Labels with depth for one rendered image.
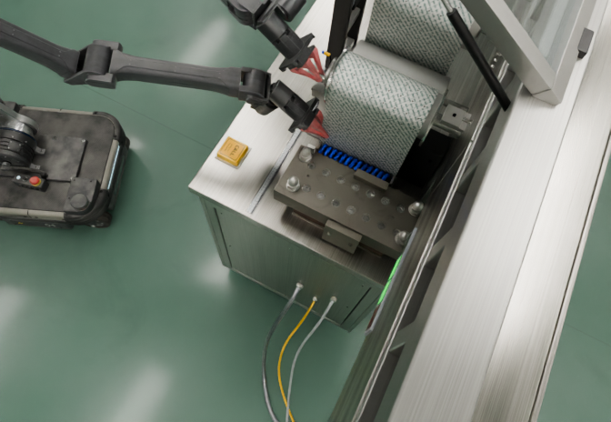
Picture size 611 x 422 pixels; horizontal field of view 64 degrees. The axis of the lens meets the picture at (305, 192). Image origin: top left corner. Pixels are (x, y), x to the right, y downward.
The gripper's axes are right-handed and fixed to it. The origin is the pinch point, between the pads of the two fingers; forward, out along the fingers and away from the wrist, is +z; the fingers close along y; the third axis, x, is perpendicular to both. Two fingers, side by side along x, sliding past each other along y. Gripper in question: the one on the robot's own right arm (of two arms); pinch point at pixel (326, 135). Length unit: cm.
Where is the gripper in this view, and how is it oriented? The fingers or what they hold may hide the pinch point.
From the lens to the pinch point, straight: 134.6
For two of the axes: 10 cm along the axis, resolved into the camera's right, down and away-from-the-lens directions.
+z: 7.4, 5.8, 3.4
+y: -4.5, 8.0, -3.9
